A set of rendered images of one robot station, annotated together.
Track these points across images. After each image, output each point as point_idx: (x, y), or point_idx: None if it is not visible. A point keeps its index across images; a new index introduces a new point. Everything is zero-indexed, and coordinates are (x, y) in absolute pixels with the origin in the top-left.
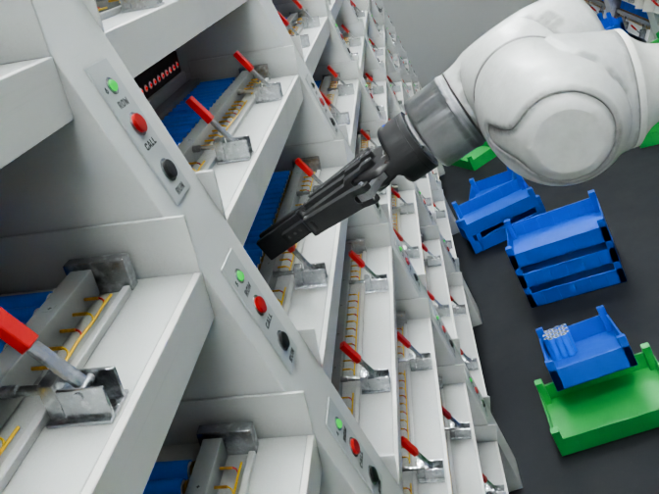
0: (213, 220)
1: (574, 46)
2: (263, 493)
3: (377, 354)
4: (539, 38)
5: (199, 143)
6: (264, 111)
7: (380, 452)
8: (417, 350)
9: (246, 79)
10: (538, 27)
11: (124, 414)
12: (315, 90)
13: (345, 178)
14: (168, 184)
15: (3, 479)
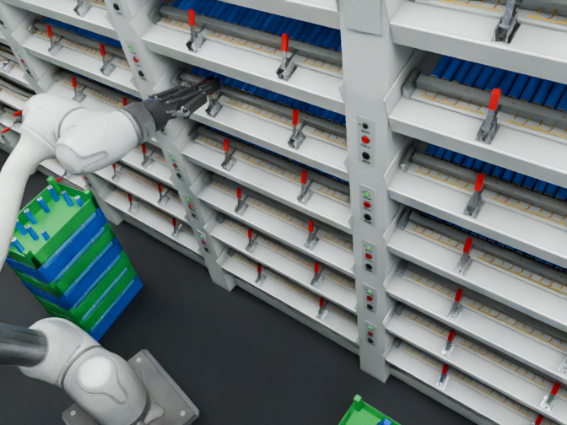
0: (132, 31)
1: (29, 108)
2: (132, 76)
3: (249, 173)
4: (52, 113)
5: (214, 28)
6: (262, 66)
7: (197, 152)
8: (326, 248)
9: (328, 58)
10: (66, 126)
11: (78, 17)
12: (365, 130)
13: (169, 94)
14: (114, 8)
15: (76, 0)
